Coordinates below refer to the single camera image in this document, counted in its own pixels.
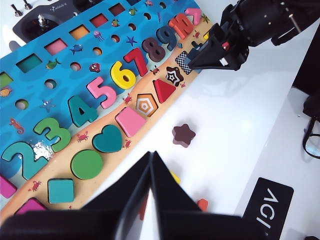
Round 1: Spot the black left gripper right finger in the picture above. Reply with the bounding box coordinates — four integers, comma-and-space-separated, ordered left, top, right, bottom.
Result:
138, 150, 267, 240

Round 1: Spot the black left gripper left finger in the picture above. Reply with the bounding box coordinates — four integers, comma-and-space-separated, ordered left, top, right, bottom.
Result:
0, 151, 152, 240

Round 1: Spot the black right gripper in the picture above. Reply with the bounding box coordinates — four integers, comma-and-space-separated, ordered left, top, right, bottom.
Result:
187, 14, 251, 73

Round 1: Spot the orange cross block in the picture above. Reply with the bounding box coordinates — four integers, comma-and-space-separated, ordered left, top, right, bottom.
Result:
138, 197, 208, 221

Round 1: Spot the pink symbol piece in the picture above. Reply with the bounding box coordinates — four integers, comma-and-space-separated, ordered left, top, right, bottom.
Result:
184, 7, 203, 25

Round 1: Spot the dark blue number nine piece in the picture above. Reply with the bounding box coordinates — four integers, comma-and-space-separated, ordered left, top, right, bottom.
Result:
155, 24, 181, 51

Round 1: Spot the yellow pentagon block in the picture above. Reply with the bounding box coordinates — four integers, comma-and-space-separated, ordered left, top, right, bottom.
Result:
168, 169, 181, 185

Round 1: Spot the orange number ten piece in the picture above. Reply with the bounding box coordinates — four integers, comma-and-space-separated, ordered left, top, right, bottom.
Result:
168, 13, 196, 40

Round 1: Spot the teal square block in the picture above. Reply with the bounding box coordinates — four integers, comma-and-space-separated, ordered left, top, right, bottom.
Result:
47, 178, 76, 205

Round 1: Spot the brown number eight piece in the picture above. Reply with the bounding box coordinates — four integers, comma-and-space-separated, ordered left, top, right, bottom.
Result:
141, 36, 168, 64

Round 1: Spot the green circle block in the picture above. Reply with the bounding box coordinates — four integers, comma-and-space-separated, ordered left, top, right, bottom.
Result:
70, 149, 104, 181

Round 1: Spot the red triangle block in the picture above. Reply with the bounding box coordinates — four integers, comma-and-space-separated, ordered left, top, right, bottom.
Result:
152, 79, 177, 104

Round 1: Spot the red number seven piece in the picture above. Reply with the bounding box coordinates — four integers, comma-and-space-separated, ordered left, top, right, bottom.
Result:
123, 47, 150, 78

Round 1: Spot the magenta rectangle block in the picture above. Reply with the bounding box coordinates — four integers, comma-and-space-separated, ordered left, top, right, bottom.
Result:
14, 197, 47, 216

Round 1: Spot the teal heart block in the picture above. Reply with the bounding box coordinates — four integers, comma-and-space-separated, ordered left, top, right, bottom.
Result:
91, 124, 124, 154

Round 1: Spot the brown star block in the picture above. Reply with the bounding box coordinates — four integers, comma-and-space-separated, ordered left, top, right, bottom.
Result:
172, 123, 197, 148

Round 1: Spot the green number three piece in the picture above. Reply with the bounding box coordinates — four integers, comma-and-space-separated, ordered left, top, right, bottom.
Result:
33, 117, 72, 153

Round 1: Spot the black lettered label plate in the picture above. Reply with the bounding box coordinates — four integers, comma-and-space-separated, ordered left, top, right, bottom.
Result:
241, 177, 295, 240

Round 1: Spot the teal number two piece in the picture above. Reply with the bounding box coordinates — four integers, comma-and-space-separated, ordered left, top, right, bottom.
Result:
1, 141, 50, 181

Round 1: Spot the yellow number six piece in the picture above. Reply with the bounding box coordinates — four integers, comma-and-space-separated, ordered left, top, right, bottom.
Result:
110, 61, 138, 90

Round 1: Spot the pink trapezoid block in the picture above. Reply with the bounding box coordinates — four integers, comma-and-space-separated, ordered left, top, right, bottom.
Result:
115, 106, 148, 138

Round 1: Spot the magenta number one piece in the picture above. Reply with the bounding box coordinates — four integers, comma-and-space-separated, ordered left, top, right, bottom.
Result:
0, 174, 18, 200

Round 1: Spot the teal number four piece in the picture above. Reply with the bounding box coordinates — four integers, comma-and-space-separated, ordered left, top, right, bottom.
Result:
67, 94, 100, 128

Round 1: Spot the pink number five piece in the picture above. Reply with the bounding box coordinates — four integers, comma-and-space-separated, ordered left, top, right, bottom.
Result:
86, 76, 118, 110

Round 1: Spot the colourful wooden puzzle board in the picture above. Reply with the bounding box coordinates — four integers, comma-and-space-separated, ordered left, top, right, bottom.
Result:
0, 0, 227, 221

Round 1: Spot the black remote controller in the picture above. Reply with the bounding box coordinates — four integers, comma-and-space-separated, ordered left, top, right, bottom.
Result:
8, 0, 141, 45

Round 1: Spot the black cable bundle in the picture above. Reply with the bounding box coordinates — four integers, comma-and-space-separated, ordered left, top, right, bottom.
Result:
301, 96, 320, 161

